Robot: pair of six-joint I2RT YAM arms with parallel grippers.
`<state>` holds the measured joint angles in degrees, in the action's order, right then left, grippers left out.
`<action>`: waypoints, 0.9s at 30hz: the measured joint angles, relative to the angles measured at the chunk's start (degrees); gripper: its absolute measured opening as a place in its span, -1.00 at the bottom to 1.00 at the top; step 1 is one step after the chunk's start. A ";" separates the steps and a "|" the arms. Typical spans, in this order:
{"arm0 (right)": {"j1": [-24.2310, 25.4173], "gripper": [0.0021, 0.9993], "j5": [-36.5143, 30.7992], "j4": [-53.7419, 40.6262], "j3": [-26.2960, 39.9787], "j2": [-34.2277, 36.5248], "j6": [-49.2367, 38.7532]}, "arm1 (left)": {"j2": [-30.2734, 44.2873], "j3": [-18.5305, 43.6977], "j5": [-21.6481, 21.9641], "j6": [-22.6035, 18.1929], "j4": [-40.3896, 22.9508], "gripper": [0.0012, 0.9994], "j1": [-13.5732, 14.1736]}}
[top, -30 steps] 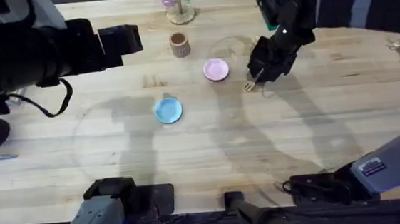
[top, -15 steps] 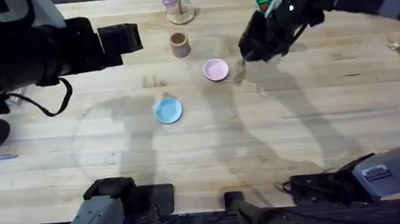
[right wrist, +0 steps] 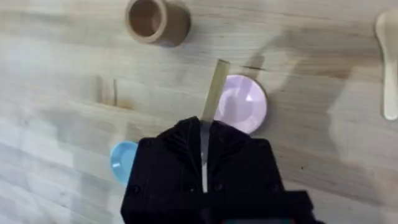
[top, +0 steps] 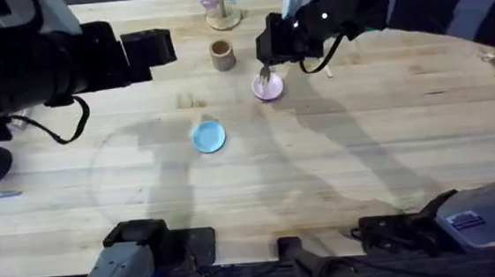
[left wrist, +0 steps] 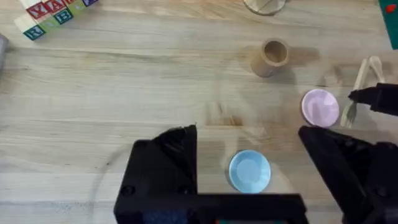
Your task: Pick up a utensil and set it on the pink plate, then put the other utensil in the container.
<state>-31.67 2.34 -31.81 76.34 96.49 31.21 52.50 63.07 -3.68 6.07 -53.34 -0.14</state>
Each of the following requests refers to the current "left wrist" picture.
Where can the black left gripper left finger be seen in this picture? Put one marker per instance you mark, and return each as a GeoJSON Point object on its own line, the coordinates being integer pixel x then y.
{"type": "Point", "coordinates": [161, 168]}

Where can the green board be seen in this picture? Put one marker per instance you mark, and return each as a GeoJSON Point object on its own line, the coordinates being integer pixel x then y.
{"type": "Point", "coordinates": [390, 21]}

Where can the clear round glass object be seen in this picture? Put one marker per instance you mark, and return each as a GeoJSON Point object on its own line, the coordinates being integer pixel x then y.
{"type": "Point", "coordinates": [264, 6]}

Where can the blue plate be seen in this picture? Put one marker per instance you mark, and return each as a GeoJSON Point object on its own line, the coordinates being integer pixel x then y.
{"type": "Point", "coordinates": [249, 171]}

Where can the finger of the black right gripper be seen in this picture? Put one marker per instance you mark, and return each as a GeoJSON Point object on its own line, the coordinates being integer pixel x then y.
{"type": "Point", "coordinates": [381, 97]}

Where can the wooden fork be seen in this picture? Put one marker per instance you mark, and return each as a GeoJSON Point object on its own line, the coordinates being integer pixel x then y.
{"type": "Point", "coordinates": [360, 77]}

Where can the pink plate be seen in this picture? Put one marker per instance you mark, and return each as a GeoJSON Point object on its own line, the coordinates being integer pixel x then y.
{"type": "Point", "coordinates": [320, 108]}

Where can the heap of letter toy blocks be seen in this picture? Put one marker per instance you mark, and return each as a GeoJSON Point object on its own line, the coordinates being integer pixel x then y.
{"type": "Point", "coordinates": [46, 17]}

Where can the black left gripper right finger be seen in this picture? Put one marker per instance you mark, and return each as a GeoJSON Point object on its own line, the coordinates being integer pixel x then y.
{"type": "Point", "coordinates": [351, 168]}

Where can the wooden cup container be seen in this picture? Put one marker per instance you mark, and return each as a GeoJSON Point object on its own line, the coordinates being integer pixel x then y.
{"type": "Point", "coordinates": [270, 59]}

